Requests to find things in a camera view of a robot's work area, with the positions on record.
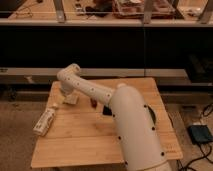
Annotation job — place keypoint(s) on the cluttered tray on shelf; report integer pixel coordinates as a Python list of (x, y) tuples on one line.
[(135, 8)]

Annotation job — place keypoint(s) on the black rectangular block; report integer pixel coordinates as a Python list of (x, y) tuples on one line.
[(106, 111)]

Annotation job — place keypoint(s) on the red-brown marker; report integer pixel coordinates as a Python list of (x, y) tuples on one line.
[(93, 103)]

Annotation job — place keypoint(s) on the green plate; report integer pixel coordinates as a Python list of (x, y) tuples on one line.
[(152, 114)]

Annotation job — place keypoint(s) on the wooden table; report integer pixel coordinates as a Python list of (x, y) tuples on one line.
[(81, 138)]

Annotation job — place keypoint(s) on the black power adapter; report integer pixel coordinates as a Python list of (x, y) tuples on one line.
[(200, 134)]

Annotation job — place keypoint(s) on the white toothpaste tube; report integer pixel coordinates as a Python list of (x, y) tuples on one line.
[(45, 120)]

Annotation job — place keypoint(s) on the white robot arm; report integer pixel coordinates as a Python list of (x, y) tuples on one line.
[(136, 130)]

